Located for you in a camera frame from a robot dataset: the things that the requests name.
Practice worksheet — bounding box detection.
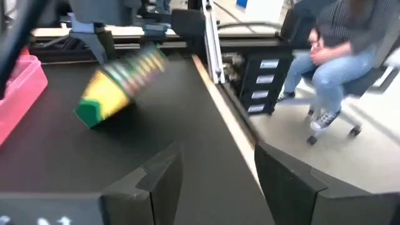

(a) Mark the black labelled drawer cabinet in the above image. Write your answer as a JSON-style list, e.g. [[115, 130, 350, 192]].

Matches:
[[239, 51, 295, 117]]

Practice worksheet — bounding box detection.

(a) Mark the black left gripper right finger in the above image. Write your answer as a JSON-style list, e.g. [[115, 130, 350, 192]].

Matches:
[[254, 140, 400, 225]]

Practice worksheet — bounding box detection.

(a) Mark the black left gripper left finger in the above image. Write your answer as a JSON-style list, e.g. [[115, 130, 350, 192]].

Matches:
[[0, 141, 184, 225]]

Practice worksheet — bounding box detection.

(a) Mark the yellow green crayon box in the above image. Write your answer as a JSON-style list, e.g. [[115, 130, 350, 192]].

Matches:
[[74, 43, 170, 129]]

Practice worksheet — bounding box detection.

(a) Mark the office chair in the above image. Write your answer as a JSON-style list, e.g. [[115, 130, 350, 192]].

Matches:
[[281, 6, 400, 146]]

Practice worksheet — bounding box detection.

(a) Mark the person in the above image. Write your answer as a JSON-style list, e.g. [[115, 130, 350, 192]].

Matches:
[[276, 0, 400, 132]]

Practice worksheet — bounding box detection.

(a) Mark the black table mat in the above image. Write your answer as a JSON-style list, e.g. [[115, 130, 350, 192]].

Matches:
[[0, 52, 276, 225]]

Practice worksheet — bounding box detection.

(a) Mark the white metal post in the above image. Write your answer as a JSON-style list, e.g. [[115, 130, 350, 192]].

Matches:
[[201, 0, 226, 86]]

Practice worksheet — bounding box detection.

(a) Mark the pink plastic pencil case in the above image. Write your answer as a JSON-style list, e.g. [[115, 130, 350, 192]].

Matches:
[[0, 46, 49, 147]]

